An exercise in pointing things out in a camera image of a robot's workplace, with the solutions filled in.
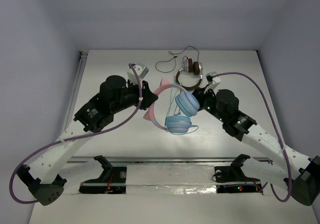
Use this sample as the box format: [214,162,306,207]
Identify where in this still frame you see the pink blue cat-ear headphones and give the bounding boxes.
[143,78,199,135]

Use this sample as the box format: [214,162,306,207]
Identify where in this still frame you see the thin black headphone cable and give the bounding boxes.
[155,46,201,73]

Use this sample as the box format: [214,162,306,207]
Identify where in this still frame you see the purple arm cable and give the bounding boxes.
[212,71,293,202]
[9,63,145,204]

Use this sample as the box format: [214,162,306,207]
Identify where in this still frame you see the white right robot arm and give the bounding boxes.
[193,88,320,206]

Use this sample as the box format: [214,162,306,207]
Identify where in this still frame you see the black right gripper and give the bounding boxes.
[180,84,227,123]

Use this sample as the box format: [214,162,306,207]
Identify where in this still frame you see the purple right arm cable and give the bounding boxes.
[212,71,293,202]

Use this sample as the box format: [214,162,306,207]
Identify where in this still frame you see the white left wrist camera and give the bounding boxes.
[127,64,149,85]

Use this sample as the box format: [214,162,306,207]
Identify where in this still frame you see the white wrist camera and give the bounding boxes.
[204,72,221,94]
[127,64,149,85]

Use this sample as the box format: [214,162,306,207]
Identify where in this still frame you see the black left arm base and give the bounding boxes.
[79,155,127,194]

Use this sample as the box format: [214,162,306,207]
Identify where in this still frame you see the aluminium rail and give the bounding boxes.
[60,51,89,135]
[67,156,269,163]

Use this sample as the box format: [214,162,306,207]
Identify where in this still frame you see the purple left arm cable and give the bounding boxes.
[9,63,145,204]

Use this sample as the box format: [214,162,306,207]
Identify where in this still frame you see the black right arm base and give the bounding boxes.
[211,154,264,193]

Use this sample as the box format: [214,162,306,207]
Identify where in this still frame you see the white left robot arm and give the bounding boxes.
[9,75,158,206]

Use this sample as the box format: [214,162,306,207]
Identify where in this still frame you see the brown silver headphones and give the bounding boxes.
[175,56,204,92]

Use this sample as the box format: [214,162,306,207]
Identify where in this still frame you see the aluminium rail left side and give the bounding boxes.
[60,51,89,135]

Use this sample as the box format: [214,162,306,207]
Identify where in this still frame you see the aluminium rail front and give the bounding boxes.
[67,156,269,163]

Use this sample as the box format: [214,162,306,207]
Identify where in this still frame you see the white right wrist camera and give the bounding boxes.
[204,72,221,94]

